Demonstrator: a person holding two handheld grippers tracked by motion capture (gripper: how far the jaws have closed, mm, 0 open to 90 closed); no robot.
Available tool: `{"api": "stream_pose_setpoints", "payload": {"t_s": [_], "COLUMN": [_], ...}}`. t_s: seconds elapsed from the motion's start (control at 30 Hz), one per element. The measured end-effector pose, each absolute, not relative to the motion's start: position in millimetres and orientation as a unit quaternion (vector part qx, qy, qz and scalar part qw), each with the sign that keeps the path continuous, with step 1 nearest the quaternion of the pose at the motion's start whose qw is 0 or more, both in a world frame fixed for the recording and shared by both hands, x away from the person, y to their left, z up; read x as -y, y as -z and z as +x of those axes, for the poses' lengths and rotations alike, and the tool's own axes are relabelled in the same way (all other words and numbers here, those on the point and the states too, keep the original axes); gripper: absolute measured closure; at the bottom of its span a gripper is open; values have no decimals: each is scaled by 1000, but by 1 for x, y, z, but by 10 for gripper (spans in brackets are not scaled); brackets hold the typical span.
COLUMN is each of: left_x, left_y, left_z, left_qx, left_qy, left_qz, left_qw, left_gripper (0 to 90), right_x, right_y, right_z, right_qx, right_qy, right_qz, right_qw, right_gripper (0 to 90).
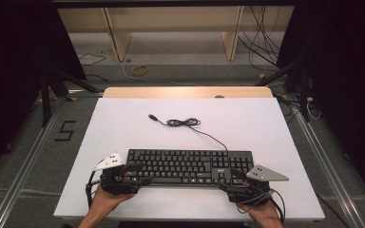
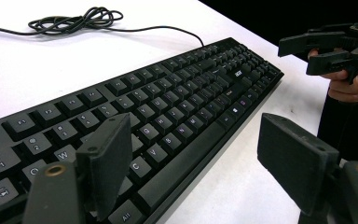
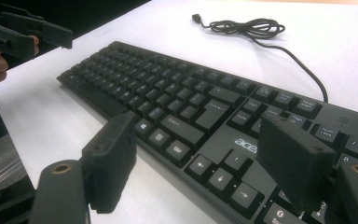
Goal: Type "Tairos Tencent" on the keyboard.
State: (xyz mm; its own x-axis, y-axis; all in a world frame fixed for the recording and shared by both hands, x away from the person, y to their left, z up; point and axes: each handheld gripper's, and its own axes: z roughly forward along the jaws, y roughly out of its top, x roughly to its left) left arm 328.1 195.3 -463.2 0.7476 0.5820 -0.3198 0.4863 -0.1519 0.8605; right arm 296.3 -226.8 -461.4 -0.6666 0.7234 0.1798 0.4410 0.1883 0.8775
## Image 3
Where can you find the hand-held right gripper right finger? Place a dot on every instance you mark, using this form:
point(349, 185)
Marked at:
point(295, 161)

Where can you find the aluminium floor rail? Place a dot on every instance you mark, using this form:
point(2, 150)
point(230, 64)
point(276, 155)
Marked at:
point(0, 179)

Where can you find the black computer keyboard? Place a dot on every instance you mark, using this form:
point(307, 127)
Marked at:
point(180, 93)

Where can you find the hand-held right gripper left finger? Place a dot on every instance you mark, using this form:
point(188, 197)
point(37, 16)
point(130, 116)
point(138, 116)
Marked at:
point(112, 161)

